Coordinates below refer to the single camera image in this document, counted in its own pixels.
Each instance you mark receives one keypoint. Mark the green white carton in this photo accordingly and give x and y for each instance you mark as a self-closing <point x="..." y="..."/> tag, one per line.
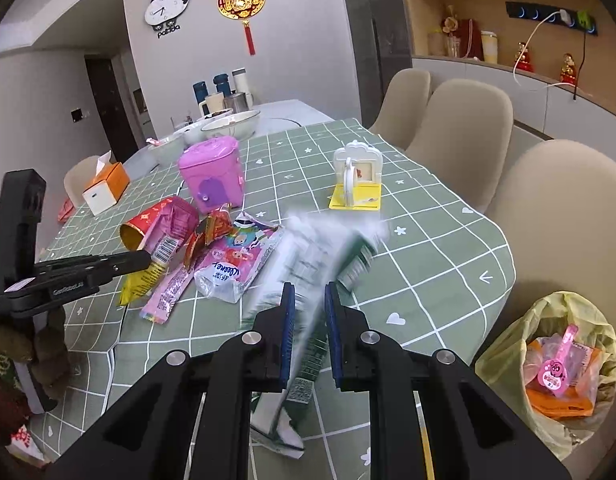
<point x="308" y="255"/>

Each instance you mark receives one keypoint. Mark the blue thermos bottle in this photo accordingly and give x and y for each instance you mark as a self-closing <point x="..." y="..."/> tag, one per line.
<point x="221" y="84"/>

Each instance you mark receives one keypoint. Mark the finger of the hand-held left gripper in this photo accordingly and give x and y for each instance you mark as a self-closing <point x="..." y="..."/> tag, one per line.
<point x="118" y="262"/>

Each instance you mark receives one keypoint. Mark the red knot wall ornament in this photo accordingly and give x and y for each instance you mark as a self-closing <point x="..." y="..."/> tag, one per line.
<point x="240" y="0"/>

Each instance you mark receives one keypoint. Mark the white thermos bottle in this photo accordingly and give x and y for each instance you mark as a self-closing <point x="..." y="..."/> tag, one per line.
<point x="239" y="80"/>

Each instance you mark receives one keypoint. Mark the beige chair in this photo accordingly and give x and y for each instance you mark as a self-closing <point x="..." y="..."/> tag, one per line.
<point x="402" y="105"/>
<point x="80" y="180"/>
<point x="462" y="135"/>
<point x="562" y="220"/>

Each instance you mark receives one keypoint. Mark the flower decoration with red bag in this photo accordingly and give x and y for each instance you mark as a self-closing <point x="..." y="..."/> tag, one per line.
<point x="465" y="35"/>

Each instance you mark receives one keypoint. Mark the yellow bag lined bin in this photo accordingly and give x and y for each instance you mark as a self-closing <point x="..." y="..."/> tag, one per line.
<point x="502" y="375"/>

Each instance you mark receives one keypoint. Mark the red snack packet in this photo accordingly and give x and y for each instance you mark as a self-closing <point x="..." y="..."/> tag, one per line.
<point x="69" y="210"/>

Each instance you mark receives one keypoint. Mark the drinking glass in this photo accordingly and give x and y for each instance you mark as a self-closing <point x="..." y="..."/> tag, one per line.
<point x="452" y="48"/>

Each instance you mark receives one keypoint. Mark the green checked tablecloth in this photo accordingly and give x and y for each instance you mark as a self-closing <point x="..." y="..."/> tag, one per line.
<point x="437" y="260"/>

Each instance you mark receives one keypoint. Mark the white yellow toy stand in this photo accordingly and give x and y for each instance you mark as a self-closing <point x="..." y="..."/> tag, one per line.
<point x="355" y="175"/>

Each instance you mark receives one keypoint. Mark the pink toy bin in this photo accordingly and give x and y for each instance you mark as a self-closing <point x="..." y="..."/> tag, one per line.
<point x="213" y="175"/>

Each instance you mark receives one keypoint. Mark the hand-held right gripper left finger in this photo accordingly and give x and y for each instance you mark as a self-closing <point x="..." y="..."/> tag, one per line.
<point x="288" y="330"/>

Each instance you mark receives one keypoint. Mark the long yellow snack wrapper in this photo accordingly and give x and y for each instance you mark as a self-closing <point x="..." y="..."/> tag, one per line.
<point x="138" y="282"/>

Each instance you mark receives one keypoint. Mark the long pink candy wrapper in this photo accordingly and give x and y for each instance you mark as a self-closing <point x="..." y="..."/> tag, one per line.
<point x="168" y="290"/>

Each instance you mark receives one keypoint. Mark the panda wall clock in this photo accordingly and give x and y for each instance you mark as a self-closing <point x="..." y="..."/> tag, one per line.
<point x="165" y="10"/>

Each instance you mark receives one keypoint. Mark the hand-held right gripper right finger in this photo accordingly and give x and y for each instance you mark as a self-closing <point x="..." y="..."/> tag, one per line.
<point x="333" y="330"/>

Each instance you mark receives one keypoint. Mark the orange white tissue box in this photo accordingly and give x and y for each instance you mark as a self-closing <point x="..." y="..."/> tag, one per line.
<point x="105" y="185"/>

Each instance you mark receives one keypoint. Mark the white mug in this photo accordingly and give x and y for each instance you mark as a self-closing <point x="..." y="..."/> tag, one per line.
<point x="212" y="102"/>

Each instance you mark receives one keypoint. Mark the red white packet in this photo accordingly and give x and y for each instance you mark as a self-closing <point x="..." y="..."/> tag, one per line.
<point x="27" y="444"/>

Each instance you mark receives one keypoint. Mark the cream lidded cup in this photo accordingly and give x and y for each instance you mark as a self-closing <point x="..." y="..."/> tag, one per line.
<point x="488" y="47"/>

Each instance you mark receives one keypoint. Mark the dark glass cabinet door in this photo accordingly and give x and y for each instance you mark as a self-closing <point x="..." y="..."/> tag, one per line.
<point x="375" y="35"/>

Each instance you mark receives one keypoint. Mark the glass jar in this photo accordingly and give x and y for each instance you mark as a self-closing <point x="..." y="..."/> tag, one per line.
<point x="435" y="44"/>

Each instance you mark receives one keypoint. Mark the red doll figurine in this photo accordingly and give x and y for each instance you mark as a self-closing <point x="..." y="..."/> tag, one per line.
<point x="568" y="70"/>
<point x="525" y="59"/>

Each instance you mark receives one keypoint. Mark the black power strip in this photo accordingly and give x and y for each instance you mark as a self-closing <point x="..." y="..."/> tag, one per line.
<point x="532" y="12"/>

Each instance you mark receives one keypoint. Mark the steel pitcher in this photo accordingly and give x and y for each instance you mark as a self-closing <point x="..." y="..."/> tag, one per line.
<point x="241" y="101"/>

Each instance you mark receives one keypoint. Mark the red yellow snack wrapper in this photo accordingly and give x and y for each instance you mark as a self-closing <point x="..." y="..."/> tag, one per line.
<point x="208" y="237"/>

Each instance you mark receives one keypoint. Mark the pink cartoon packet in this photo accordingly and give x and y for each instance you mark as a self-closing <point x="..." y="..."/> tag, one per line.
<point x="557" y="360"/>

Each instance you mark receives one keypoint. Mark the large patterned bowl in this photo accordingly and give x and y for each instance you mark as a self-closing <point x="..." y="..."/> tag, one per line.
<point x="233" y="125"/>

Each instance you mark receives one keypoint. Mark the cartoon printed tissue pack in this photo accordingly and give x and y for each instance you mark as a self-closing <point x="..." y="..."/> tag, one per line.
<point x="233" y="265"/>

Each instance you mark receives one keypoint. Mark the teal thermos bottle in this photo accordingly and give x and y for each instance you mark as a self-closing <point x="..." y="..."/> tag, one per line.
<point x="200" y="92"/>

